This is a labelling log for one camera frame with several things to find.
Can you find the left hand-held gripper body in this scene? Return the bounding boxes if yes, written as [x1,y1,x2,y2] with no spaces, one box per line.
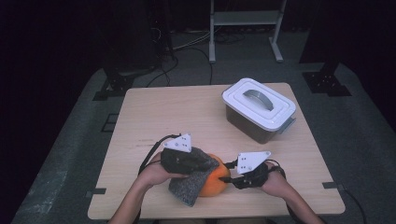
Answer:
[160,133,208,175]

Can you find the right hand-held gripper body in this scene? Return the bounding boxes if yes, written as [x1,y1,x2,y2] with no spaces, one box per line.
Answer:
[233,150,272,190]

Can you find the orange plush toy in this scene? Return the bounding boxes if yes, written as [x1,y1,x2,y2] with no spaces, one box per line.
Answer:
[198,153,233,198]

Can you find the grey fuzzy cloth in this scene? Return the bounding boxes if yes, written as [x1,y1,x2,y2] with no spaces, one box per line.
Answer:
[167,147,220,208]

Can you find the transparent storage box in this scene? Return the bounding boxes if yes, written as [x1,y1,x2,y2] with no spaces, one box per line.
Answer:
[225,105,297,145]

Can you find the white lid with grey handle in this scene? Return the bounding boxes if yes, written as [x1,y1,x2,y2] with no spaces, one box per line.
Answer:
[221,77,297,133]

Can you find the person's right hand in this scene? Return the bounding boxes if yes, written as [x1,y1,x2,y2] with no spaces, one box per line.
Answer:
[259,161,291,198]

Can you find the person's left hand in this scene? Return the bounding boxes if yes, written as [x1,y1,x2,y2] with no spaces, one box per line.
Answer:
[137,151,182,189]

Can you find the black tape square on floor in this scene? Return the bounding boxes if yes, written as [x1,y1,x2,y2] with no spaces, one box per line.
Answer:
[101,113,120,133]

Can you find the black tape strip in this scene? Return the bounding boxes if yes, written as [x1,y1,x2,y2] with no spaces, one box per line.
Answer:
[321,181,346,191]
[85,188,107,199]

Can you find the black stand base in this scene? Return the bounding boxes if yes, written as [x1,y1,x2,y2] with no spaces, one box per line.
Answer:
[301,60,353,98]
[92,63,163,102]

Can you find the white metal stand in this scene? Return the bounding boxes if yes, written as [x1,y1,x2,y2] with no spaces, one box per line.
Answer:
[208,0,288,64]

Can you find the left hand-held gripper cable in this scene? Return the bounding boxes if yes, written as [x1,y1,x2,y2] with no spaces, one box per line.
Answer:
[137,133,182,175]

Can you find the hand-held gripper cable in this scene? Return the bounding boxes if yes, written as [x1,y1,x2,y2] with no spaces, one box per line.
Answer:
[137,133,182,175]
[264,159,309,224]

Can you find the right hand-held gripper cable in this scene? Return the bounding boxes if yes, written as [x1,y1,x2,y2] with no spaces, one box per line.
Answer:
[264,159,309,224]

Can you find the black floor cable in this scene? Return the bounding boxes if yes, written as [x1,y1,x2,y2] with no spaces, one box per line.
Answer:
[146,46,215,88]

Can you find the black cable beside table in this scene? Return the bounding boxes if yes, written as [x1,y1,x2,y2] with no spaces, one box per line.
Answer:
[342,188,368,224]

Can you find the white floor cables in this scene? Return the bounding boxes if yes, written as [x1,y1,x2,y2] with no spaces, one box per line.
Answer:
[169,29,213,52]

